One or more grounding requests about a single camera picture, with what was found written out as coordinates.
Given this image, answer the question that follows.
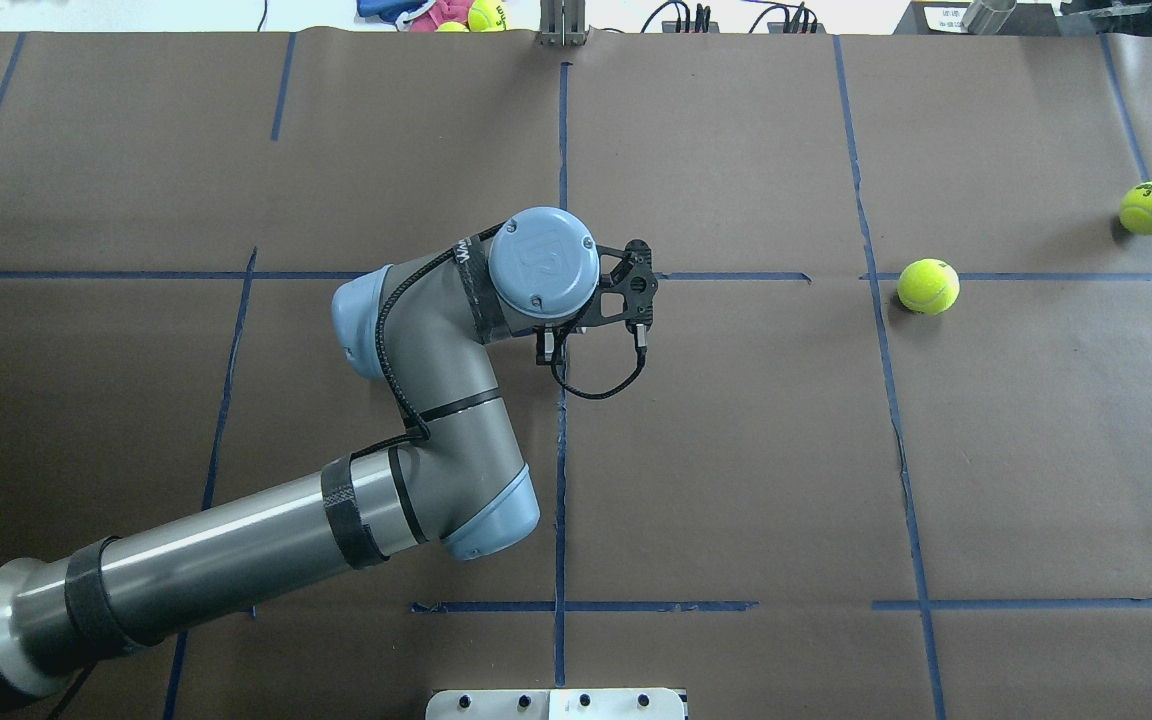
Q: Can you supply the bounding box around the yellow ball among toys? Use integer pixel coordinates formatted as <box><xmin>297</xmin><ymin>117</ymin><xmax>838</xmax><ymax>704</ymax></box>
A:
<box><xmin>467</xmin><ymin>0</ymin><xmax>509</xmax><ymax>33</ymax></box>

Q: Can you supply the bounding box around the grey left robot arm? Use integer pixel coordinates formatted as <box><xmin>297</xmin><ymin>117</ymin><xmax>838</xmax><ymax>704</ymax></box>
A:
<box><xmin>0</xmin><ymin>209</ymin><xmax>602</xmax><ymax>712</ymax></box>

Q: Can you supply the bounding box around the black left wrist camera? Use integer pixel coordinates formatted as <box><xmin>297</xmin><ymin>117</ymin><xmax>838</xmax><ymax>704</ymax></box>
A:
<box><xmin>575</xmin><ymin>240</ymin><xmax>659</xmax><ymax>354</ymax></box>

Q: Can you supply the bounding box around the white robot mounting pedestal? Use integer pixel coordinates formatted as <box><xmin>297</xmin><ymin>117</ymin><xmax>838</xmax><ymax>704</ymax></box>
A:
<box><xmin>424</xmin><ymin>687</ymin><xmax>690</xmax><ymax>719</ymax></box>

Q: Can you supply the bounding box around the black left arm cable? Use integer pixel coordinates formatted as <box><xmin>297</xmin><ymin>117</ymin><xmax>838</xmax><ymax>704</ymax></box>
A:
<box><xmin>349</xmin><ymin>225</ymin><xmax>649</xmax><ymax>461</ymax></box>

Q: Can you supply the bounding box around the pink and blue toy pile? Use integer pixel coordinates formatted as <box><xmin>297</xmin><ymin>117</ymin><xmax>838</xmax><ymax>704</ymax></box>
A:
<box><xmin>355</xmin><ymin>1</ymin><xmax>473</xmax><ymax>32</ymax></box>

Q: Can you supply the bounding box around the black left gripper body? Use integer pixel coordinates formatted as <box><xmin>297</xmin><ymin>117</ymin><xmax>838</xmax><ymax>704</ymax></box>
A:
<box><xmin>535</xmin><ymin>325</ymin><xmax>577</xmax><ymax>366</ymax></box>

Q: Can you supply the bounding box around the aluminium frame post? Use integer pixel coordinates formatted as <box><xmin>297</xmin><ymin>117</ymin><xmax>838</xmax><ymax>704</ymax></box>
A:
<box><xmin>538</xmin><ymin>0</ymin><xmax>589</xmax><ymax>47</ymax></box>

